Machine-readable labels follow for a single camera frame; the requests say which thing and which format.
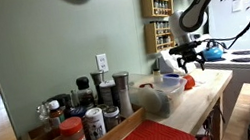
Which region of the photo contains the tall white lid jar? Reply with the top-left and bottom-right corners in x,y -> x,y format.
99,79 -> 119,108

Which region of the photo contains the clear glass shaker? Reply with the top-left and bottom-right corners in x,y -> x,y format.
34,101 -> 54,133

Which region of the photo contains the white paper sheet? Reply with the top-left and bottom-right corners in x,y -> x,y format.
229,0 -> 245,14

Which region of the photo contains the blue lid jar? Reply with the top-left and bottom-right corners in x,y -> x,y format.
68,104 -> 93,140

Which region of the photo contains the orange lid spice jar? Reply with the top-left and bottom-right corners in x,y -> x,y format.
57,115 -> 87,140

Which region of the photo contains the clear plastic container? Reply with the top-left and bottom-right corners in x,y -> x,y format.
126,65 -> 193,123

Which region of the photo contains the blue kettle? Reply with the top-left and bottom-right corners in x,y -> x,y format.
201,38 -> 225,62

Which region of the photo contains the small white lid glass jar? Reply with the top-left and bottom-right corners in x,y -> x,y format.
102,104 -> 123,133

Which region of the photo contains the red silicone mat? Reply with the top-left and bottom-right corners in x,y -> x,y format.
109,112 -> 198,140

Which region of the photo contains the black lid jar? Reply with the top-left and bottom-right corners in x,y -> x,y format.
46,92 -> 75,121

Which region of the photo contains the white spice shaker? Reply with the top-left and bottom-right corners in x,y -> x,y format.
84,106 -> 109,140

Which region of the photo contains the dark steel grinder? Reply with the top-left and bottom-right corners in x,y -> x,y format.
89,69 -> 110,106

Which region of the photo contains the black stove burner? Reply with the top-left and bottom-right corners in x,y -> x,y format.
204,55 -> 228,64
230,55 -> 250,66
231,48 -> 250,58

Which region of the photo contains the white cap sauce bottle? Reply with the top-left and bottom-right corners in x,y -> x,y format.
46,98 -> 67,130

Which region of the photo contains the steel pepper mill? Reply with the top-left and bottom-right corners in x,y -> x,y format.
111,70 -> 136,119

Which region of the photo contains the white stove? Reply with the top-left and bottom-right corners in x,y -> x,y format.
190,28 -> 250,80

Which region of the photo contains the black cap glass bottle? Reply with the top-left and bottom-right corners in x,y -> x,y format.
75,74 -> 97,110

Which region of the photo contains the small orange bowl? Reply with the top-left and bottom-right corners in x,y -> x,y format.
182,73 -> 198,91

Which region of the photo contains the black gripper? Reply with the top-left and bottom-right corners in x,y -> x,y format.
176,47 -> 208,74

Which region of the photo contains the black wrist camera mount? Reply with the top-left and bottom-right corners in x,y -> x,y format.
167,40 -> 204,57

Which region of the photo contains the white wall outlet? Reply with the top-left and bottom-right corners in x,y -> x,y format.
95,53 -> 110,74

